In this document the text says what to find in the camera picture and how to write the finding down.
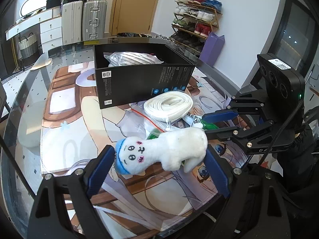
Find white dresser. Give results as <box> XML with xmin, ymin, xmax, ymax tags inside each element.
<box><xmin>5</xmin><ymin>6</ymin><xmax>63</xmax><ymax>53</ymax></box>

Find row of dark floor shoes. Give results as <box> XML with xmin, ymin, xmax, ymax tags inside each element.
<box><xmin>117</xmin><ymin>32</ymin><xmax>175</xmax><ymax>40</ymax></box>

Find group of assorted shoes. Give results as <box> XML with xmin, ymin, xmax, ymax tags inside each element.
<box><xmin>171</xmin><ymin>0</ymin><xmax>222</xmax><ymax>53</ymax></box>

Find white suitcase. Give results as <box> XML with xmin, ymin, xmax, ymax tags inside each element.
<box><xmin>61</xmin><ymin>0</ymin><xmax>84</xmax><ymax>45</ymax></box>

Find wooden shoe rack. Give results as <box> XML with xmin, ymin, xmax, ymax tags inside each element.
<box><xmin>170</xmin><ymin>0</ymin><xmax>223</xmax><ymax>55</ymax></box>

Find oval mirror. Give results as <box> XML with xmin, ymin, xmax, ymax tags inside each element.
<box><xmin>20</xmin><ymin>0</ymin><xmax>51</xmax><ymax>18</ymax></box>

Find woven basket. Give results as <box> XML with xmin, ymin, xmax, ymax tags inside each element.
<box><xmin>18</xmin><ymin>33</ymin><xmax>38</xmax><ymax>60</ymax></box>

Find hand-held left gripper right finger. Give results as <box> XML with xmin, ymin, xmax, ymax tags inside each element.
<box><xmin>206</xmin><ymin>146</ymin><xmax>287</xmax><ymax>239</ymax></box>

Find wooden door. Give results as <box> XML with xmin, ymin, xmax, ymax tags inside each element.
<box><xmin>110</xmin><ymin>0</ymin><xmax>165</xmax><ymax>36</ymax></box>

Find white plush toy blue cap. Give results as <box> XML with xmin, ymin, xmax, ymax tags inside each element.
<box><xmin>115</xmin><ymin>127</ymin><xmax>208</xmax><ymax>175</ymax></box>

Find purple bag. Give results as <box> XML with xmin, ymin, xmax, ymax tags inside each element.
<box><xmin>199</xmin><ymin>32</ymin><xmax>225</xmax><ymax>66</ymax></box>

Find black cable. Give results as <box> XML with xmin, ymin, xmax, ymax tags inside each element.
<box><xmin>257</xmin><ymin>102</ymin><xmax>306</xmax><ymax>167</ymax></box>

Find black cardboard box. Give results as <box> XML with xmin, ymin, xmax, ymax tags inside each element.
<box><xmin>94</xmin><ymin>43</ymin><xmax>195</xmax><ymax>109</ymax></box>

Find bagged white rope coil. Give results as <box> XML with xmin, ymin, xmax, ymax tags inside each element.
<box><xmin>130</xmin><ymin>91</ymin><xmax>195</xmax><ymax>132</ymax></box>

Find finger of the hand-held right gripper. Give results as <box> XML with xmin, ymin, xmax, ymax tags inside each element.
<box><xmin>204</xmin><ymin>121</ymin><xmax>289</xmax><ymax>155</ymax></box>
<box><xmin>202</xmin><ymin>91</ymin><xmax>268</xmax><ymax>123</ymax></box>

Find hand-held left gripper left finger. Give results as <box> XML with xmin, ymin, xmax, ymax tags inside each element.
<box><xmin>27</xmin><ymin>145</ymin><xmax>115</xmax><ymax>239</ymax></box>

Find printed desk mat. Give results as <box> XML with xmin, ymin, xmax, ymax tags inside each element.
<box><xmin>41</xmin><ymin>63</ymin><xmax>252</xmax><ymax>231</ymax></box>

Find black round box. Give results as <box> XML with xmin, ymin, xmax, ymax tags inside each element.
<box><xmin>46</xmin><ymin>0</ymin><xmax>63</xmax><ymax>9</ymax></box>

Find silver suitcase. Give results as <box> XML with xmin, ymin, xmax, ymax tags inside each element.
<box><xmin>82</xmin><ymin>0</ymin><xmax>108</xmax><ymax>41</ymax></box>

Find bagged white shoelaces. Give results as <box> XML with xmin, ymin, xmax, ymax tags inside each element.
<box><xmin>103</xmin><ymin>51</ymin><xmax>163</xmax><ymax>67</ymax></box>

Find white paper ring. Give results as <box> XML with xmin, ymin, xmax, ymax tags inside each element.
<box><xmin>76</xmin><ymin>68</ymin><xmax>96</xmax><ymax>87</ymax></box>

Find beige oval plate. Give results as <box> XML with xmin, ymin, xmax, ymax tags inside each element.
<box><xmin>32</xmin><ymin>58</ymin><xmax>53</xmax><ymax>71</ymax></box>

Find green packet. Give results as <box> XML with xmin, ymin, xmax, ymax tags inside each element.
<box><xmin>147</xmin><ymin>112</ymin><xmax>221</xmax><ymax>140</ymax></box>

